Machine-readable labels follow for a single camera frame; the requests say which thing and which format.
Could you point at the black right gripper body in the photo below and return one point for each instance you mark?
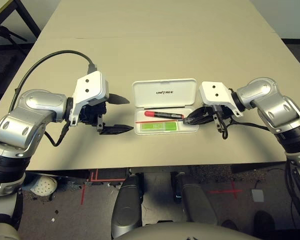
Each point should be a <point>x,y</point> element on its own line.
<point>221,112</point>

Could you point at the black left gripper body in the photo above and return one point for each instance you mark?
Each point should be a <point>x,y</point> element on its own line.
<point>92,113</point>

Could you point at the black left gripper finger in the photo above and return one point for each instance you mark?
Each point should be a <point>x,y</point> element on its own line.
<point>116,129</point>
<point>117,99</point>

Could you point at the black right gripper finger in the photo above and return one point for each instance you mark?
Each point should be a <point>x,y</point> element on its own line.
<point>200,120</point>
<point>201,112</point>

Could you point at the red and black marker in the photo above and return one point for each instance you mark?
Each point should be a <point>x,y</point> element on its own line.
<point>162,114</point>

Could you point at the white hinged pencil case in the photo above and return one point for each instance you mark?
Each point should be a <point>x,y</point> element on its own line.
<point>165,92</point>

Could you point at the green eraser stick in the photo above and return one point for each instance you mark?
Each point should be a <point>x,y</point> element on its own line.
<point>157,126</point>

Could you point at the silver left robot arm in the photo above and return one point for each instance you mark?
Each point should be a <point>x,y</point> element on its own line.
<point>35,112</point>

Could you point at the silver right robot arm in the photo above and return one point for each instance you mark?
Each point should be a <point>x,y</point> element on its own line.
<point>270,105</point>

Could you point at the grey robot left leg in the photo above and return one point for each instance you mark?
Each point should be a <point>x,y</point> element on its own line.
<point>127,207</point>

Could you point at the grey robot leg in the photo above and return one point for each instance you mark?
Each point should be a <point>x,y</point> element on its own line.
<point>196,202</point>
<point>127,207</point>

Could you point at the grey robot right leg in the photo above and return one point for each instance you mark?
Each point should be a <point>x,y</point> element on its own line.
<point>196,202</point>

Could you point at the white perforated clog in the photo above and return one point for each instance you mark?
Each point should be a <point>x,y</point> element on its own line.
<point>43,186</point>

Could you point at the grey floor square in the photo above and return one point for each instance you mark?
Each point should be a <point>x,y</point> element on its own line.
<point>257,195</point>

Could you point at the black bystander shoe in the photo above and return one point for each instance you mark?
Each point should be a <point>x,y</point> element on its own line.
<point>230,225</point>
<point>264,222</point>

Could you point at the yellow-edged side table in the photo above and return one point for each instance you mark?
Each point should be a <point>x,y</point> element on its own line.
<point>30,22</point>

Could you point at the grey robot torso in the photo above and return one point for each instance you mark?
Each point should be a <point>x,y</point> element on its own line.
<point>180,232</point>

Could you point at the black tripod stand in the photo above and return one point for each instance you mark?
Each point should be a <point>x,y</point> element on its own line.
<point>2,31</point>

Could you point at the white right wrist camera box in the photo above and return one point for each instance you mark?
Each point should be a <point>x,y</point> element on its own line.
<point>215,92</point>

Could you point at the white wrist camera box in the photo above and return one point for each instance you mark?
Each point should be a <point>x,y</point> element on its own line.
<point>215,92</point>
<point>90,85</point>

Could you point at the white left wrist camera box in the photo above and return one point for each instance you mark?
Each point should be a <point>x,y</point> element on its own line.
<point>90,85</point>

